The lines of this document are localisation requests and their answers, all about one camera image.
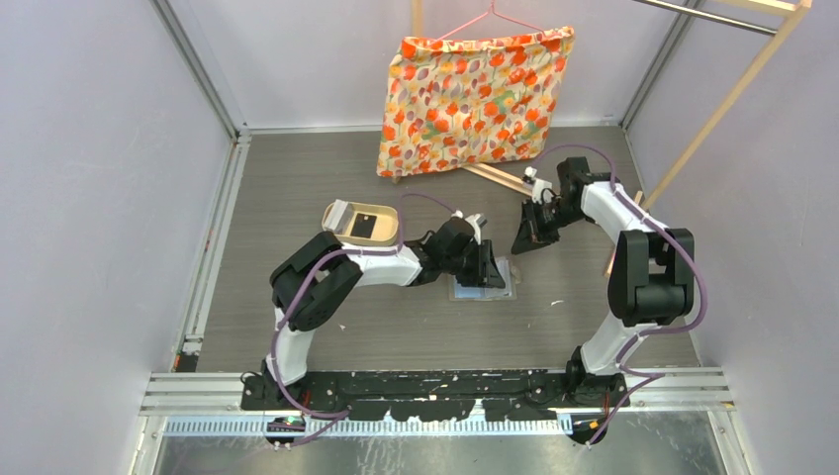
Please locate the stack of cards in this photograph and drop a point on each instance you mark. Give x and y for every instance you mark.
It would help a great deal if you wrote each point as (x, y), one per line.
(338, 216)

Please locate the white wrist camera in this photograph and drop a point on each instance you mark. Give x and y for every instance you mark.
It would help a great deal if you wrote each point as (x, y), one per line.
(540, 190)
(475, 221)

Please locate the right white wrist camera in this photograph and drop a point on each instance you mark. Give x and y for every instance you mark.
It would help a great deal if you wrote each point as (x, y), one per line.
(540, 190)

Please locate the wooden rack frame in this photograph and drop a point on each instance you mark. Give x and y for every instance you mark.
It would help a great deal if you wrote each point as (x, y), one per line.
(715, 124)

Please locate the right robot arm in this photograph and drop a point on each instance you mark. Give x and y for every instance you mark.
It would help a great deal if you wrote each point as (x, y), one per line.
(651, 282)

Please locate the aluminium front rail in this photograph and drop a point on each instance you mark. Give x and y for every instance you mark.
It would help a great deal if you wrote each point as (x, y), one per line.
(208, 404)

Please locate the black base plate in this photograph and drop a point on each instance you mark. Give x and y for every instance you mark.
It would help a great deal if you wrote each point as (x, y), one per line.
(435, 396)

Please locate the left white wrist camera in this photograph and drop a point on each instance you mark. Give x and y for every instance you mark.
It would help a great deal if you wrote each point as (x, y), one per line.
(475, 221)

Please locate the beige oval tray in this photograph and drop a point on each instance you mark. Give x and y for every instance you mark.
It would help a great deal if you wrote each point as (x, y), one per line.
(387, 226)

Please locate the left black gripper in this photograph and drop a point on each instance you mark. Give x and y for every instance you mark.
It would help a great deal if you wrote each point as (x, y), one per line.
(486, 272)

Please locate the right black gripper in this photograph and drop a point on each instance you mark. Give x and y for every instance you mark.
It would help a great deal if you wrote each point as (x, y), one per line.
(527, 241)

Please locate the floral fabric bag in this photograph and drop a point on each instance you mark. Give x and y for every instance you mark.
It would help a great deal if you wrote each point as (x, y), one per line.
(451, 104)

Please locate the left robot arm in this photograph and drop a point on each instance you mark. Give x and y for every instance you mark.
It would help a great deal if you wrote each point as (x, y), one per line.
(311, 285)

